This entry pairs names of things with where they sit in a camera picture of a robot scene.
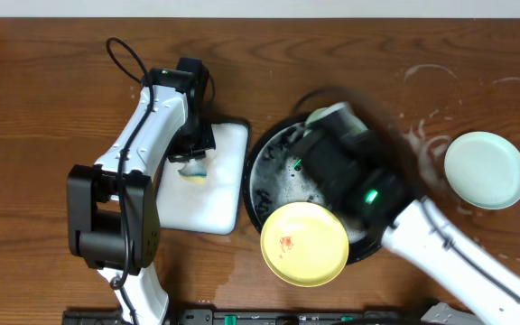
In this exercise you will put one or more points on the green yellow sponge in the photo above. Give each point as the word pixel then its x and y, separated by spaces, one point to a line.
pixel 194 171

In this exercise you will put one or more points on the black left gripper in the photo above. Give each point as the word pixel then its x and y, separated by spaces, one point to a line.
pixel 188 153

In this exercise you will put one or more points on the black rectangular foam tray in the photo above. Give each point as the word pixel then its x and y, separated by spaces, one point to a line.
pixel 209 204

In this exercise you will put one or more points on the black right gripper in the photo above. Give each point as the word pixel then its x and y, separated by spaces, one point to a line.
pixel 379 150

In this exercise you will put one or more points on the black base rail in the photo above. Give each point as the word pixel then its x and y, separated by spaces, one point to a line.
pixel 209 317

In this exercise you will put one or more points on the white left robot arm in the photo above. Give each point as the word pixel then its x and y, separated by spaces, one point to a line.
pixel 113 221

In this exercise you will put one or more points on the round black tray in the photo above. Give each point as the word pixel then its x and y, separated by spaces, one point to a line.
pixel 273 178

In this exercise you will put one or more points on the pale green plate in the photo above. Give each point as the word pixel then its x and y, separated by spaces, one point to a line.
pixel 484 169
pixel 339 107

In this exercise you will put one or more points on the yellow plate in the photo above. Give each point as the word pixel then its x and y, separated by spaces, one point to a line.
pixel 304 244

